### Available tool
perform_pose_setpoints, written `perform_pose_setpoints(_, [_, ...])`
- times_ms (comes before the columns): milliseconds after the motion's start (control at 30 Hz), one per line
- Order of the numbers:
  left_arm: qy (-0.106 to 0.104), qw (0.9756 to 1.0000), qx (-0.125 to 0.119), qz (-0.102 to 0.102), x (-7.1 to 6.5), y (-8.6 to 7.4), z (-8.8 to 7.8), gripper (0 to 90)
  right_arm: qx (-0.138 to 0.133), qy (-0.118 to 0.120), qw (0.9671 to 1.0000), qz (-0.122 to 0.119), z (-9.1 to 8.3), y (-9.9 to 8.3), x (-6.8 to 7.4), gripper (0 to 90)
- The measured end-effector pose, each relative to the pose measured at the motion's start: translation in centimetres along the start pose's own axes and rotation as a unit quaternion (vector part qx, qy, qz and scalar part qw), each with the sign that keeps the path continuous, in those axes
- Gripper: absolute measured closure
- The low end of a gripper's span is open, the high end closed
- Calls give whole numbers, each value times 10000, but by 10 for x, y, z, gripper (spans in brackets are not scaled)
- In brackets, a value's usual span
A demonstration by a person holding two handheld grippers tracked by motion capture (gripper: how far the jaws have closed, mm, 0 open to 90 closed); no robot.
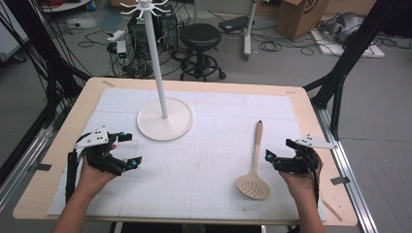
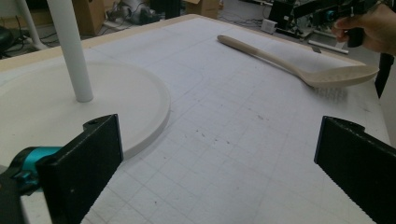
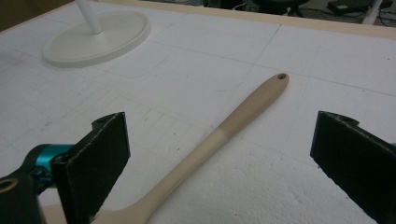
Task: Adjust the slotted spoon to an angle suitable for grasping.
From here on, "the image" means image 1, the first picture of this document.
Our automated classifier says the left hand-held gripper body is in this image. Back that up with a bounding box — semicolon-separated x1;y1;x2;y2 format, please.
73;125;128;177

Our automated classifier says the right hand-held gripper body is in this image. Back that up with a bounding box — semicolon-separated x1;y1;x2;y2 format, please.
272;133;338;177

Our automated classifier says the beige slotted spoon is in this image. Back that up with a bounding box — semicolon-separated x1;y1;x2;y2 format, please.
235;119;272;200

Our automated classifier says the white hook stand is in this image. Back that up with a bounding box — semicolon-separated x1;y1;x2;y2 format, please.
119;0;195;143

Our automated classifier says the person's right hand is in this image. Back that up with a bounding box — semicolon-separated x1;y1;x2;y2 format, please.
279;157;325;203

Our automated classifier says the person's left hand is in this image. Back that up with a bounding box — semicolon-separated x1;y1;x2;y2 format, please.
78;144;119;197

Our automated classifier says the grey tape piece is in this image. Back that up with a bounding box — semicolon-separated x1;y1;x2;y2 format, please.
27;162;53;173
329;176;352;186

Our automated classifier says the thin wooden stick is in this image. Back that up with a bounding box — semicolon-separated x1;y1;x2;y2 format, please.
320;197;344;223

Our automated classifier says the white grid mat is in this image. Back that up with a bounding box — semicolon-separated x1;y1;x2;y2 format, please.
46;87;328;223

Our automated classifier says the wooden table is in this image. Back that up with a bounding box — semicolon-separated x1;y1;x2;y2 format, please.
12;77;359;228

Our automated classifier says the white power adapter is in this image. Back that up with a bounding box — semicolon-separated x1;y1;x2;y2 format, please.
116;40;128;60

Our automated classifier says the white power strip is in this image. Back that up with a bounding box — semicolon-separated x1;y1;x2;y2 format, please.
106;29;125;43

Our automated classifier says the white floor board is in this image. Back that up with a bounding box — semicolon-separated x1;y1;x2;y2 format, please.
310;28;386;59

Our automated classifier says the black computer tower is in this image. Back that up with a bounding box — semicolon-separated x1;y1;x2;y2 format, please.
126;12;180;61

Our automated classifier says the cardboard box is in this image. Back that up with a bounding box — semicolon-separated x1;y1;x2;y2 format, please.
275;0;332;42

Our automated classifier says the black round stool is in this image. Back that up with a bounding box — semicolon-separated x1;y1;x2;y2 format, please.
178;22;227;83

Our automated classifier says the grey device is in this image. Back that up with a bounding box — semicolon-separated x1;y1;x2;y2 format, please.
318;12;366;46

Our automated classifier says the black laptop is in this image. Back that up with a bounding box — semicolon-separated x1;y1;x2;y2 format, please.
218;15;251;34

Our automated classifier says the white round table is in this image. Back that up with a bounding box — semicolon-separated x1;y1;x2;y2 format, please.
41;0;92;14

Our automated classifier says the black strap cable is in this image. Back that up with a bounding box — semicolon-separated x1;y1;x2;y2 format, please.
65;149;80;204

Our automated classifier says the aluminium rail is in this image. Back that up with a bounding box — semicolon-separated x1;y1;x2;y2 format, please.
0;125;55;213
311;104;379;233

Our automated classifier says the black metal frame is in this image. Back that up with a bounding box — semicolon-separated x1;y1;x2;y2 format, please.
302;0;402;142
0;0;93;186

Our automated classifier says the coiled black cable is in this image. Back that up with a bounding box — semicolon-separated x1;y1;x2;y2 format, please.
257;39;284;53

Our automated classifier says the white floor stand post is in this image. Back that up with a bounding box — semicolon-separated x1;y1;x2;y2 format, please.
243;0;259;61

